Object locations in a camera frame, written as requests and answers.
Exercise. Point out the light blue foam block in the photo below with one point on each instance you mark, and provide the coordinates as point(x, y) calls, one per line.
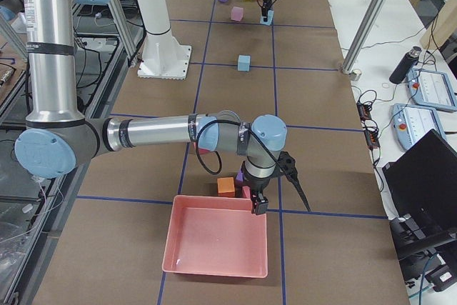
point(267, 22)
point(244, 63)

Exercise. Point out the pink foam block near tray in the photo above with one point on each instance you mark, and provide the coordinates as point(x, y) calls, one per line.
point(246, 192)

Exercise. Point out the lilac pink foam block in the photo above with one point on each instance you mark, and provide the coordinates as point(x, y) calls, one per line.
point(236, 13)

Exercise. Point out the purple foam block right side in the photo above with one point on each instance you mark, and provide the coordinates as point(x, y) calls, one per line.
point(239, 182)

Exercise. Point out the orange foam block right side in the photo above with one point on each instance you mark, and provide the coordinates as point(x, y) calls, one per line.
point(226, 187)

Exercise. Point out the pink plastic tray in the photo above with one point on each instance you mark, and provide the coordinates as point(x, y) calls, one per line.
point(216, 236)

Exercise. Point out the magenta foam block beside green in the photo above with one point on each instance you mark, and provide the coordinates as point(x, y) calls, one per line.
point(200, 150)

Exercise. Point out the small metal cylinder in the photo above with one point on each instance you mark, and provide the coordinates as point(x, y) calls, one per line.
point(355, 75)

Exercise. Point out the black water bottle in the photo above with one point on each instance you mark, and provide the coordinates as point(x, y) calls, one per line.
point(409, 60)

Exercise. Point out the black monitor stand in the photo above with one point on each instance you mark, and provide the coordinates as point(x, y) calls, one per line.
point(409, 239)

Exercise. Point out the black laptop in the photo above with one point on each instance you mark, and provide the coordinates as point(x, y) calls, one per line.
point(424, 178)

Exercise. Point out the lower teach pendant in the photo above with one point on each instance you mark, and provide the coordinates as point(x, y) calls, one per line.
point(412, 122)

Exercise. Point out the teach pendant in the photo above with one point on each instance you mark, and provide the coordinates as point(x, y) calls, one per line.
point(431, 88)
point(412, 122)

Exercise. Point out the upper teach pendant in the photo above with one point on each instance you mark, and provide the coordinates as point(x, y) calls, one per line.
point(431, 88)

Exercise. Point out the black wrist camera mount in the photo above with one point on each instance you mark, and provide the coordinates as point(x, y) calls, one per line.
point(287, 164)

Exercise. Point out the aluminium frame post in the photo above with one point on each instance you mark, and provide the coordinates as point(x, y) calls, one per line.
point(372, 12)

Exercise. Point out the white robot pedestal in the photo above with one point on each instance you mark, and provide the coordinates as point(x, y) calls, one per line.
point(163, 56)

